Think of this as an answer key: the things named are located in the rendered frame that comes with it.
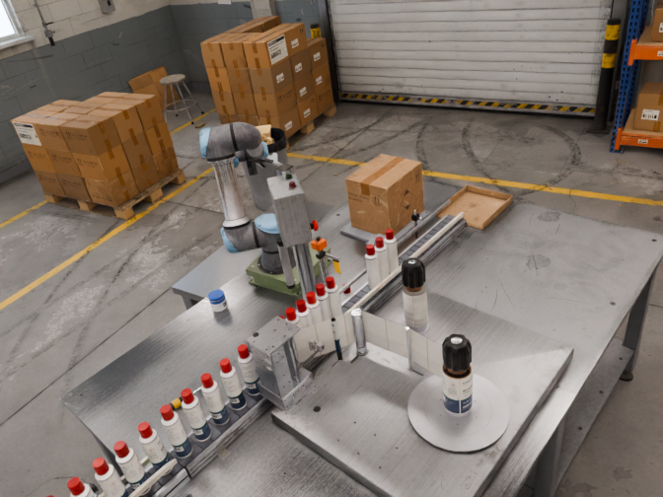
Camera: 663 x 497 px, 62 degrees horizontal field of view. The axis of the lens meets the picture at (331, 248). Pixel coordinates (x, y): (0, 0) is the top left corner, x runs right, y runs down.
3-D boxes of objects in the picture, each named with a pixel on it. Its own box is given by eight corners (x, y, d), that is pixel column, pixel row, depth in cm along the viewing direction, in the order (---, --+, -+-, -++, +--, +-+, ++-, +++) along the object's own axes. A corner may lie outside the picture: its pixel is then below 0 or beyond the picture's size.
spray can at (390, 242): (394, 275, 232) (390, 235, 220) (384, 272, 235) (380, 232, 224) (401, 269, 235) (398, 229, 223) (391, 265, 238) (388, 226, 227)
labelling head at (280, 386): (286, 412, 178) (270, 355, 164) (259, 394, 186) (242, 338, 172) (315, 385, 186) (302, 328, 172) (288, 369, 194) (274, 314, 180)
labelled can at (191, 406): (202, 445, 172) (184, 401, 161) (192, 437, 176) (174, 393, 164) (215, 434, 175) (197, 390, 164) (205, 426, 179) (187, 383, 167)
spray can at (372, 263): (376, 292, 224) (371, 250, 213) (366, 288, 227) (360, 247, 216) (384, 285, 227) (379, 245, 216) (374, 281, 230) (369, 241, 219)
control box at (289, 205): (284, 248, 186) (273, 199, 175) (276, 224, 200) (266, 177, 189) (313, 241, 187) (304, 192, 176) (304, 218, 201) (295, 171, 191)
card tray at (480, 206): (482, 230, 260) (482, 223, 258) (435, 216, 276) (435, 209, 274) (512, 202, 277) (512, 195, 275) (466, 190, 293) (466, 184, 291)
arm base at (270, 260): (278, 275, 239) (273, 257, 233) (255, 264, 248) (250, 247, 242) (301, 257, 248) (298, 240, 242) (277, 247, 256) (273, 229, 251)
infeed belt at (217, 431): (187, 474, 169) (184, 466, 167) (172, 461, 174) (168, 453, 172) (464, 225, 264) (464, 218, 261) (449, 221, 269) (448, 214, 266)
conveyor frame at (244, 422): (190, 479, 169) (185, 469, 166) (170, 461, 175) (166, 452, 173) (466, 228, 263) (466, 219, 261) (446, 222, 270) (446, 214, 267)
